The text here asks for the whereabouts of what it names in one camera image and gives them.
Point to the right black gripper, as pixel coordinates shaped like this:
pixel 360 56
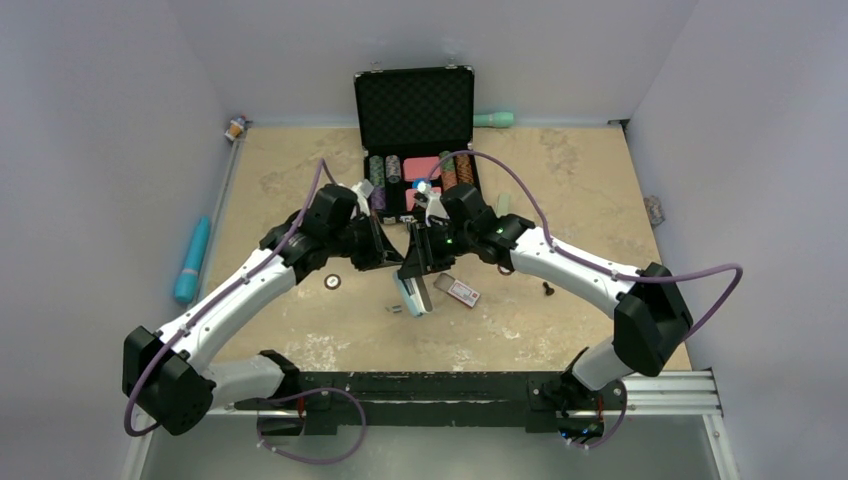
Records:
pixel 422 257

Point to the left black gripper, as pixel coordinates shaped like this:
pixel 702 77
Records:
pixel 381 252

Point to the light blue stapler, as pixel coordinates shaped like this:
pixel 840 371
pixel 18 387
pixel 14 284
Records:
pixel 415 295

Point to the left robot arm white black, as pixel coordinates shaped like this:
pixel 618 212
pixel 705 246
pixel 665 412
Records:
pixel 166 373

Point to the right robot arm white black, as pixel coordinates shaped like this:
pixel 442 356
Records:
pixel 650 317

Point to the red white staple box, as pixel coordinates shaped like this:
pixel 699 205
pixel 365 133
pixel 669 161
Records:
pixel 457 290

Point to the poker chip near left gripper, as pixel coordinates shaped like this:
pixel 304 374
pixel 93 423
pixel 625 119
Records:
pixel 332 281

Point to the black poker chip case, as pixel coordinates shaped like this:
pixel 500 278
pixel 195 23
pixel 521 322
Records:
pixel 418 112

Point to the mint green flashlight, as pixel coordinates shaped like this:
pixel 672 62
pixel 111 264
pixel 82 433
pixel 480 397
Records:
pixel 497 120

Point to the small orange bottle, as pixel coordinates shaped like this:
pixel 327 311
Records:
pixel 237 126

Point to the blue cylinder tool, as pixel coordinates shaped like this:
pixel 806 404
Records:
pixel 186 284

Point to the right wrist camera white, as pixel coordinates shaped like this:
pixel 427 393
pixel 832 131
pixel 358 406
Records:
pixel 426 197

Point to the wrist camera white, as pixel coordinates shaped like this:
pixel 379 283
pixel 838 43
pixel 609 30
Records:
pixel 363 190
pixel 426 197

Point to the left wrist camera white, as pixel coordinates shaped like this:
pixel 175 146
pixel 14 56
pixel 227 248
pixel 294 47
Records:
pixel 363 190

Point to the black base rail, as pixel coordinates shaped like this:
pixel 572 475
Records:
pixel 535 401

